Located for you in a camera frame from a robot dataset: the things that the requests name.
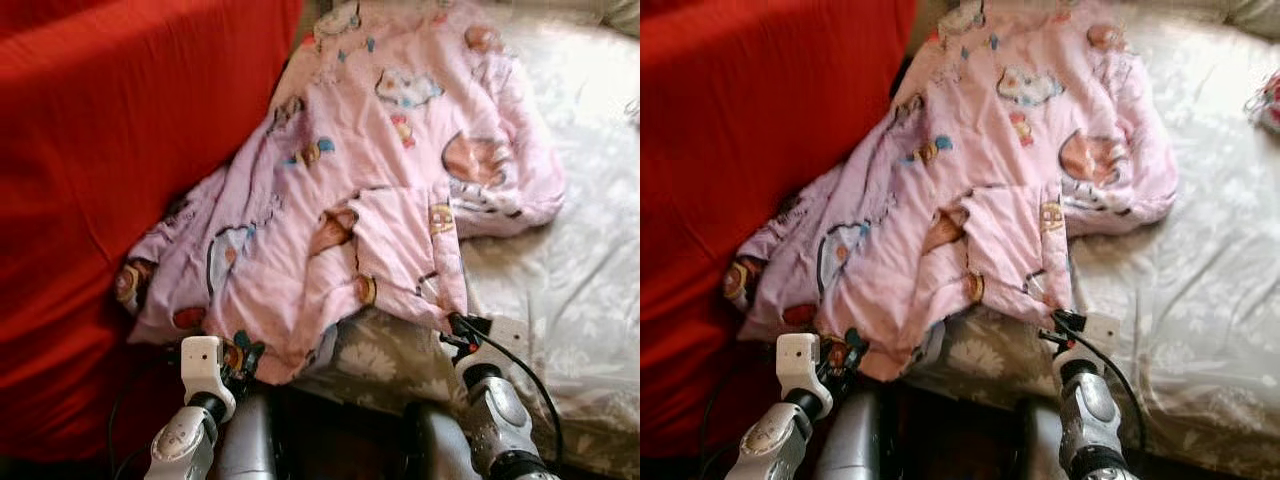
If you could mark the pale green pillow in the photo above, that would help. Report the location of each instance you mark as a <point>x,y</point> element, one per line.
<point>622,14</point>
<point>1255,15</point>

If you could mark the silver right robot leg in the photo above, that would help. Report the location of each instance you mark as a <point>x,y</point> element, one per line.
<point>1040,450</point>
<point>440,450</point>

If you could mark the beige floral bed sheet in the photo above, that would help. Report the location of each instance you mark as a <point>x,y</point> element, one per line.
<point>1200,260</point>
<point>590,250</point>

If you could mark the silver robot leg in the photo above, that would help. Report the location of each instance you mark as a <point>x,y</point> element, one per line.
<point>248,445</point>
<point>850,445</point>
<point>440,450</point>
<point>1040,450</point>

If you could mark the pink cartoon print blanket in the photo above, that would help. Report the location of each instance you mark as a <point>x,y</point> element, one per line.
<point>1000,180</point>
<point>380,180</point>

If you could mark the silver left robot leg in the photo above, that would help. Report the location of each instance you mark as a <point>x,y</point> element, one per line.
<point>248,445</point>
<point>850,445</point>

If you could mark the red fabric cover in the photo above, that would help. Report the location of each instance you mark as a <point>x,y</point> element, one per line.
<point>100,200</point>
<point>760,200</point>

